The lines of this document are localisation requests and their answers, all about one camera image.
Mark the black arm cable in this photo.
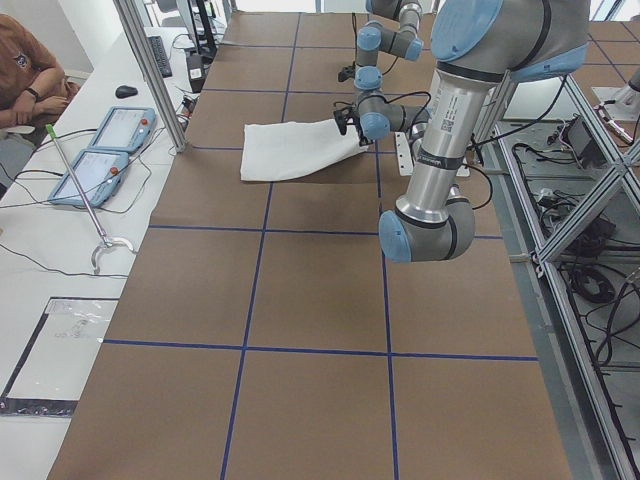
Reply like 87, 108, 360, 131
384, 90, 494, 211

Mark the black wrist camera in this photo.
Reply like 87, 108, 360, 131
337, 64, 356, 83
333, 106, 355, 136

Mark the white central mounting column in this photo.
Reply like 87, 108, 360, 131
393, 130, 471, 177

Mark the white long-sleeve printed shirt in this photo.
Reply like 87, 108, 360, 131
240, 120, 368, 182

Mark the black computer mouse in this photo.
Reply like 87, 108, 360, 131
114, 85, 138, 99

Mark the blue teach pendant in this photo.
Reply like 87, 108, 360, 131
89, 106, 156, 154
48, 148, 129, 207

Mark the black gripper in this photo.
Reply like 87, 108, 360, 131
353, 122, 373, 146

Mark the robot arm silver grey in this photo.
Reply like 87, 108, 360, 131
355, 0, 424, 67
349, 1, 590, 262

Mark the aluminium frame post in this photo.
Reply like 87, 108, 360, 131
113, 0, 187, 153

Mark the metal reacher grabber stick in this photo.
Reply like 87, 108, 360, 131
46, 124, 137, 276

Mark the upper blue teach pendant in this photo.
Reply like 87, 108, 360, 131
89, 106, 156, 154

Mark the lower blue teach pendant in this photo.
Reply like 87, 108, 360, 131
48, 148, 129, 207

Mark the clear plastic bag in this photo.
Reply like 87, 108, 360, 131
1, 297, 118, 418

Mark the person in brown shirt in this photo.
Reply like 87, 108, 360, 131
1, 14, 80, 128

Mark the black keyboard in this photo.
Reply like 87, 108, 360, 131
147, 35, 172, 78

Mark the black power adapter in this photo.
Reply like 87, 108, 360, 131
186, 53, 206, 93

